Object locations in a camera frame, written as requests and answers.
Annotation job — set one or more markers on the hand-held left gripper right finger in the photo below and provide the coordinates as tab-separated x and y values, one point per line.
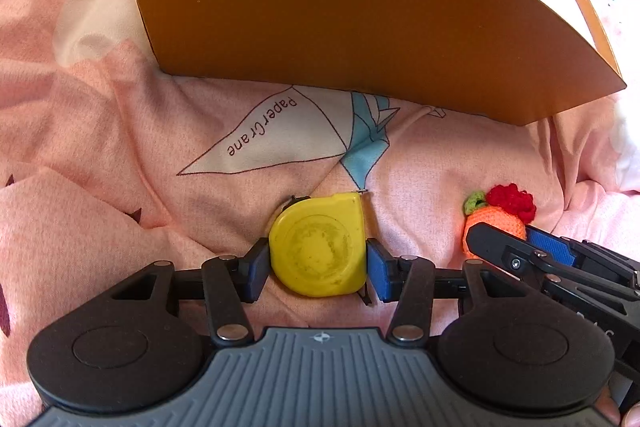
381	274

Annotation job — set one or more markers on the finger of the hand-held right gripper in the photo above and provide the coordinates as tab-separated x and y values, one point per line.
550	247
500	247

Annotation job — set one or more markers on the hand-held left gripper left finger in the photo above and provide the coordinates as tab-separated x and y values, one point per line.
256	269

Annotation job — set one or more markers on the crochet orange with red flower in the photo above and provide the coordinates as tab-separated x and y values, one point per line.
500	217

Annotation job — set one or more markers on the yellow tape measure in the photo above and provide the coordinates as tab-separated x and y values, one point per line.
317	247

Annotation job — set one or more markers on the orange cardboard box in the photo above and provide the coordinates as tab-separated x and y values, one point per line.
325	2

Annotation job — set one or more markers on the person's right hand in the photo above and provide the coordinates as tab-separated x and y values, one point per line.
629	414

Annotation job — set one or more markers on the pink printed blanket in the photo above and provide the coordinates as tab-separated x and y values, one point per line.
150	147

